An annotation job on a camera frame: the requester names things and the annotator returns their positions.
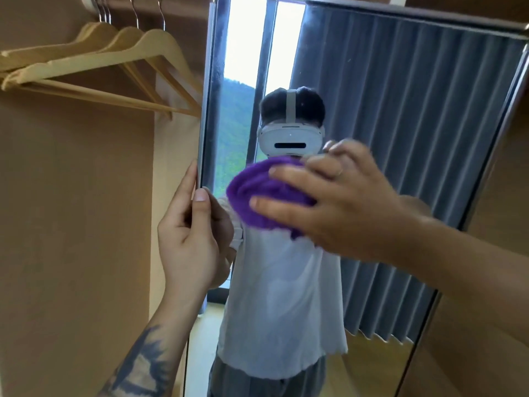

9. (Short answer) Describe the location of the purple cleaning cloth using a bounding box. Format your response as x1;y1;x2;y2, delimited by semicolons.
226;155;319;240

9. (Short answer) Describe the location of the person's right hand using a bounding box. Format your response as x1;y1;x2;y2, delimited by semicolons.
249;138;430;265

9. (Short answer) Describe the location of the person's left forearm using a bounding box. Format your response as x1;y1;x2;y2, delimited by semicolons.
97;293;199;397

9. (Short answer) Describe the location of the pull-out wardrobe mirror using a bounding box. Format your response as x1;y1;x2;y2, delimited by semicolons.
181;0;529;397

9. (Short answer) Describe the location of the wooden clothes hanger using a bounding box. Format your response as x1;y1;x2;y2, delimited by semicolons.
0;0;203;119
0;0;109;75
0;0;172;120
0;0;121;77

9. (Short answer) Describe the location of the light wooden wardrobe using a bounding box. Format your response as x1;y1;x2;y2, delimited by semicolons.
0;0;529;397

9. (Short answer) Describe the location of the person's left hand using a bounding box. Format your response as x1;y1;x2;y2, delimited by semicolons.
158;160;222;310

